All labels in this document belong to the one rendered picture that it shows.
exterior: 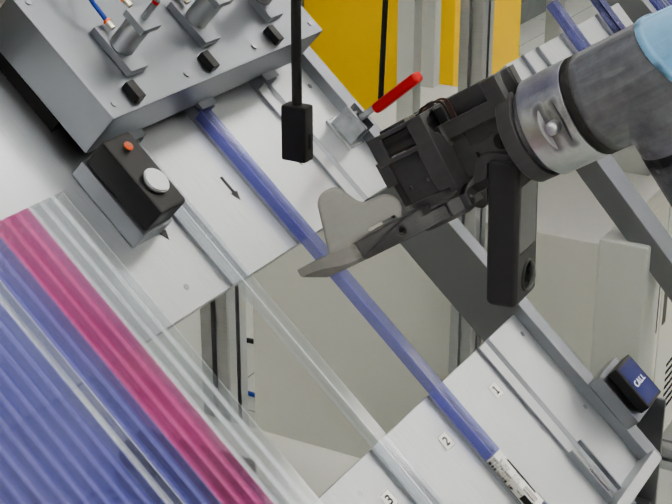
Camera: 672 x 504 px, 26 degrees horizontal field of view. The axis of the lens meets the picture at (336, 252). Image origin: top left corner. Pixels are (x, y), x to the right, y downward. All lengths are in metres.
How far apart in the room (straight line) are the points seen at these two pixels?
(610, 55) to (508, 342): 0.50
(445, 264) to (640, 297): 0.32
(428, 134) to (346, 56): 3.54
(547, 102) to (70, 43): 0.41
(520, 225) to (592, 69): 0.14
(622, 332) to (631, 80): 0.79
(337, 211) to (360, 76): 3.51
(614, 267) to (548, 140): 0.71
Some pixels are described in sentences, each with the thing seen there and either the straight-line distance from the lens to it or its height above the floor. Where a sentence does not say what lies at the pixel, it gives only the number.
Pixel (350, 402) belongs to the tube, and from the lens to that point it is 1.22.
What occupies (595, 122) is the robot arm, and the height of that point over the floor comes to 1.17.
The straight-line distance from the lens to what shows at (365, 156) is 1.47.
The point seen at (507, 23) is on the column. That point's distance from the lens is 4.79.
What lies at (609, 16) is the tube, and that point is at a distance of 1.78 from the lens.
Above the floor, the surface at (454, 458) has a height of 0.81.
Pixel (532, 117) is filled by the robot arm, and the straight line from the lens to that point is 1.03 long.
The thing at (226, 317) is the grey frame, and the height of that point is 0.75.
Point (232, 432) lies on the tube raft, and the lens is 1.13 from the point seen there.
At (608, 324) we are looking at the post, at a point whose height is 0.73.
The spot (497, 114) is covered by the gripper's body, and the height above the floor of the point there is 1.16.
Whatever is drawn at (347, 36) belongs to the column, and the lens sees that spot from 4.58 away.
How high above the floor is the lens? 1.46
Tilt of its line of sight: 22 degrees down
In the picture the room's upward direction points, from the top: straight up
